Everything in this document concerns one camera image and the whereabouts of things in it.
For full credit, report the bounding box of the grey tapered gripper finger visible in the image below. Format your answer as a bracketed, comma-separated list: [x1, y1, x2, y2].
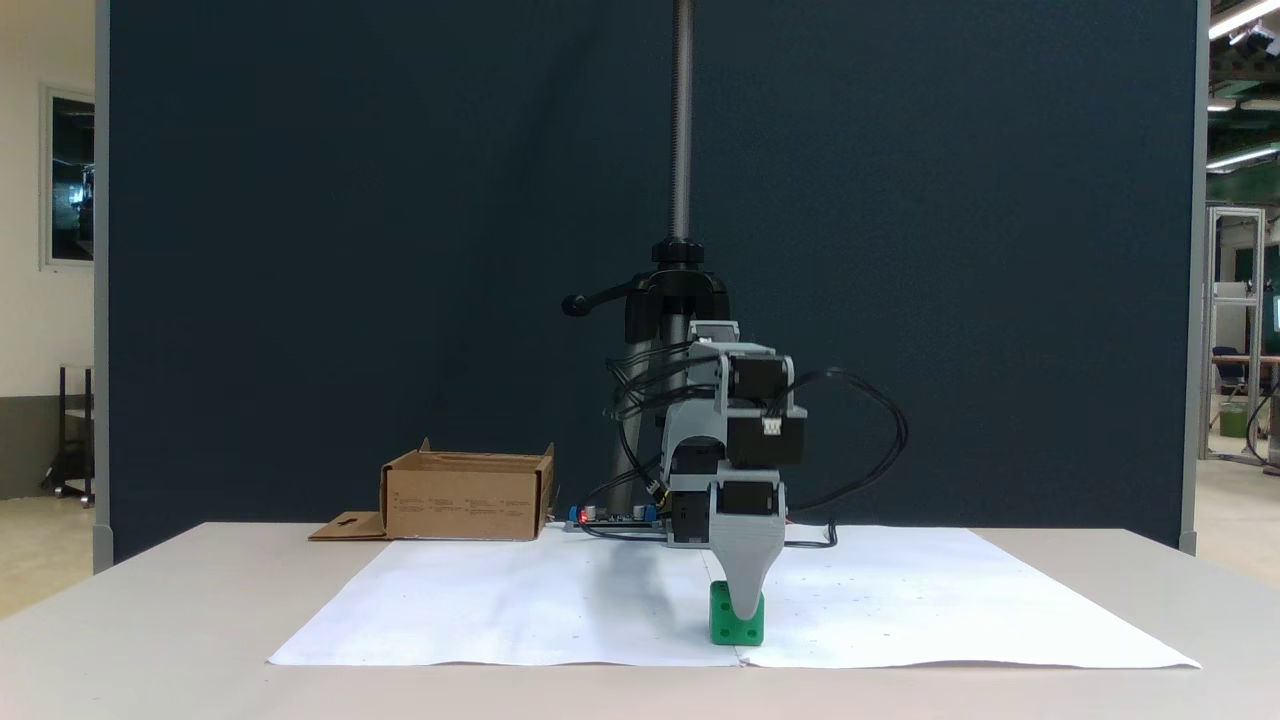
[708, 515, 788, 622]

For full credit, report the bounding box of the green die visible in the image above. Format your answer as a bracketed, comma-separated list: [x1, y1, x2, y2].
[710, 582, 766, 646]

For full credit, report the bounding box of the blue circuit board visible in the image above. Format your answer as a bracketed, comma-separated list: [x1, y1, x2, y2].
[565, 505, 661, 531]

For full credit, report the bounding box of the white paper sheet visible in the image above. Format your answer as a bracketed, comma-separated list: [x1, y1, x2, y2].
[268, 525, 743, 668]
[738, 525, 1201, 669]

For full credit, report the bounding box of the brown cardboard box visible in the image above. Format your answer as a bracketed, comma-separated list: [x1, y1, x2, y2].
[310, 438, 556, 542]

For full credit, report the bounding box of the dark blue partition panel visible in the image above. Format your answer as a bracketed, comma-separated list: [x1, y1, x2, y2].
[95, 0, 1199, 573]

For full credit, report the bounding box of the ceiling light strip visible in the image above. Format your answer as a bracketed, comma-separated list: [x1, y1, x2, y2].
[1208, 0, 1280, 42]
[1206, 144, 1280, 171]

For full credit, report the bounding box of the black wheeled cart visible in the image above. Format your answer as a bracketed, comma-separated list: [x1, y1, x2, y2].
[40, 365, 97, 507]

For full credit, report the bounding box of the white framed window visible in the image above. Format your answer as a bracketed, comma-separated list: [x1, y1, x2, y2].
[40, 85, 97, 272]

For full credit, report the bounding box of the black forearm cable loop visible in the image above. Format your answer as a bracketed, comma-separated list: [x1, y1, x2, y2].
[604, 340, 723, 501]

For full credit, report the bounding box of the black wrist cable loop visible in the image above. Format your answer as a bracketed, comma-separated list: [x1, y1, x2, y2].
[788, 368, 909, 517]

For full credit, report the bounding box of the black camera tripod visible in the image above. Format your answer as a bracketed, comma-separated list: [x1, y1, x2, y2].
[562, 0, 732, 513]

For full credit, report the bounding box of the aluminium profile frame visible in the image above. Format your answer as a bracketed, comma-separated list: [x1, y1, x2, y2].
[1204, 205, 1267, 462]

